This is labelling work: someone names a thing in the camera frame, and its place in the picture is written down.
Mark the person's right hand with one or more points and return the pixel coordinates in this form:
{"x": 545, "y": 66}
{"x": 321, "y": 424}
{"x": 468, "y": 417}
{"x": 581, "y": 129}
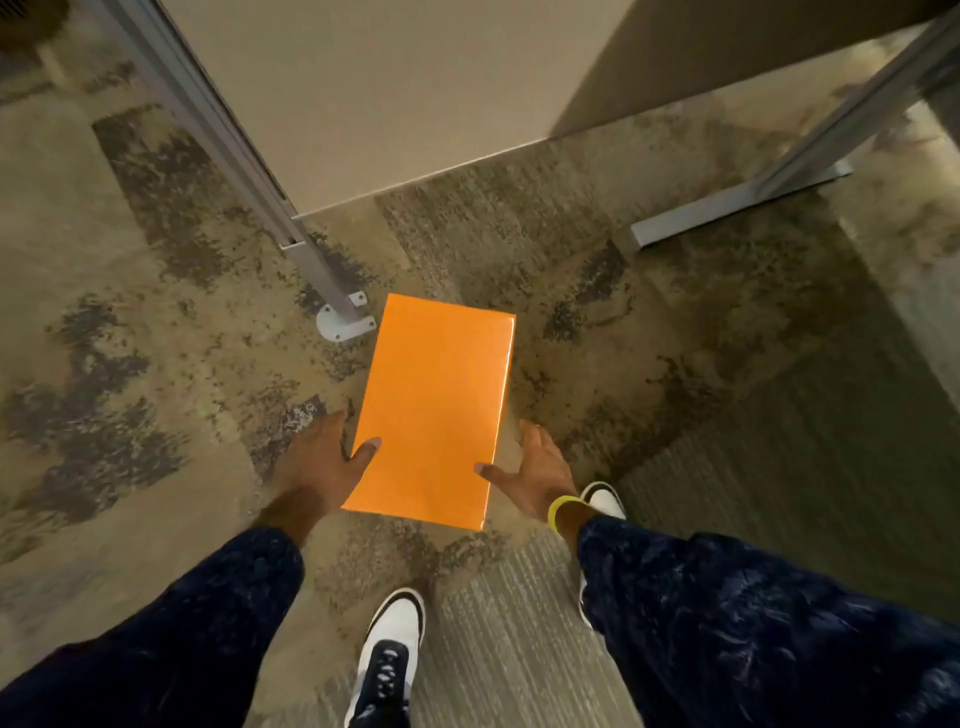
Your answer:
{"x": 541, "y": 480}

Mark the person's left hand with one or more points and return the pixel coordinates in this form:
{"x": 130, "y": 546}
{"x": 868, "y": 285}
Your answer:
{"x": 315, "y": 469}

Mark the person's left thumb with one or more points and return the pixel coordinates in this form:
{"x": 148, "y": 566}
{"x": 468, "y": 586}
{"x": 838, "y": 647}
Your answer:
{"x": 363, "y": 457}

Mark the person's right thumb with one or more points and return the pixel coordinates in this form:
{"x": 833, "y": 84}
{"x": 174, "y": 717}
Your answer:
{"x": 495, "y": 474}

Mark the orange cardboard box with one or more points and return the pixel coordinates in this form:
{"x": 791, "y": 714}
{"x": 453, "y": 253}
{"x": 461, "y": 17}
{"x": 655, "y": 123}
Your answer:
{"x": 435, "y": 409}

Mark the person's right forearm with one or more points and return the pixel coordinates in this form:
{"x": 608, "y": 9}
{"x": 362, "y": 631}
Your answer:
{"x": 750, "y": 630}

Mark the person's left forearm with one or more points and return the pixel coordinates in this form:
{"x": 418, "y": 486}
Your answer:
{"x": 172, "y": 637}

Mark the yellow wristband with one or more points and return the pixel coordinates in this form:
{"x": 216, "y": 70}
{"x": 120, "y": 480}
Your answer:
{"x": 556, "y": 511}

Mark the white and black right shoe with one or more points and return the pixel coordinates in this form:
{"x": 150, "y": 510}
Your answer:
{"x": 602, "y": 501}

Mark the white and black shoe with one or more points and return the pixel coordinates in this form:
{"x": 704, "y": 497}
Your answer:
{"x": 602, "y": 501}
{"x": 390, "y": 645}

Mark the white and black left shoe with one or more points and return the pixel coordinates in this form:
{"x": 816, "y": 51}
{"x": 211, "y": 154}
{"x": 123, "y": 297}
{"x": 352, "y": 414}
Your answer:
{"x": 390, "y": 645}

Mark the beige partition panel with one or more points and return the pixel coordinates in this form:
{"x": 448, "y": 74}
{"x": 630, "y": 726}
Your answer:
{"x": 390, "y": 90}

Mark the grey metal partition post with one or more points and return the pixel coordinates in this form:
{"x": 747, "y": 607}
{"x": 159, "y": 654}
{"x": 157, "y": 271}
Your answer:
{"x": 247, "y": 172}

